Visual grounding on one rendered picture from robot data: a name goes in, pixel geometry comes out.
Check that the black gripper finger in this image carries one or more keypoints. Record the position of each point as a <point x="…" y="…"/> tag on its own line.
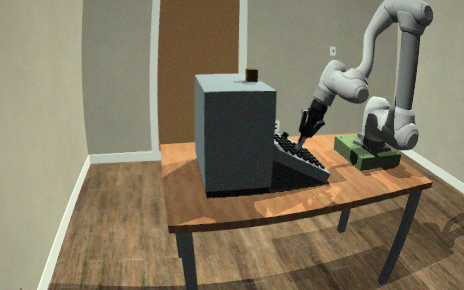
<point x="302" y="125"/>
<point x="313" y="129"/>

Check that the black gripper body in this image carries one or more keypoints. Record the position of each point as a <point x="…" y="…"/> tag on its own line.
<point x="315" y="107"/>

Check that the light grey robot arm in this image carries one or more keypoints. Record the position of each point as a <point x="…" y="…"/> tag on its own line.
<point x="398" y="129"/>

